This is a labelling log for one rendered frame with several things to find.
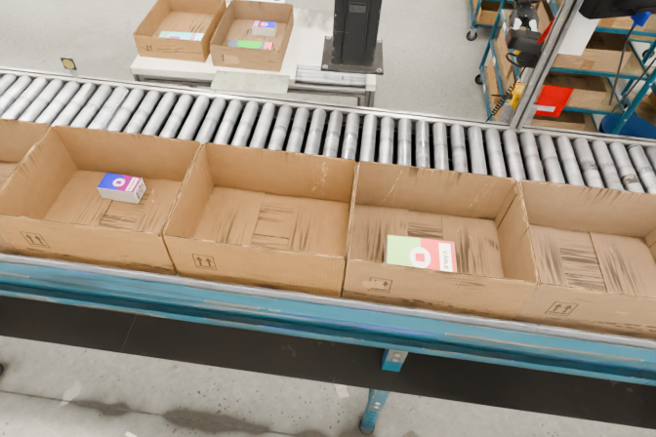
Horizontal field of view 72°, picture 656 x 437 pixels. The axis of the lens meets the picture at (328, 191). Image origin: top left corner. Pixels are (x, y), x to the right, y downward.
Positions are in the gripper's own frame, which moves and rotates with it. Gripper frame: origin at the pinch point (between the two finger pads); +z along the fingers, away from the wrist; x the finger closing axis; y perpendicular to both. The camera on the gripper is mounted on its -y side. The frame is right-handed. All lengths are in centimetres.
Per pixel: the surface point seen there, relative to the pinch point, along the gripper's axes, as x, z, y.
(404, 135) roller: 42, 43, -1
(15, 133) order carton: 150, 68, -44
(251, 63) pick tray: 104, 15, 12
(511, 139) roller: 3.2, 39.7, 1.0
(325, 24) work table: 78, -19, 35
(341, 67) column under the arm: 68, 11, 17
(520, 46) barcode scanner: 9.3, 15.8, -21.1
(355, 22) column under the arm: 64, -1, 1
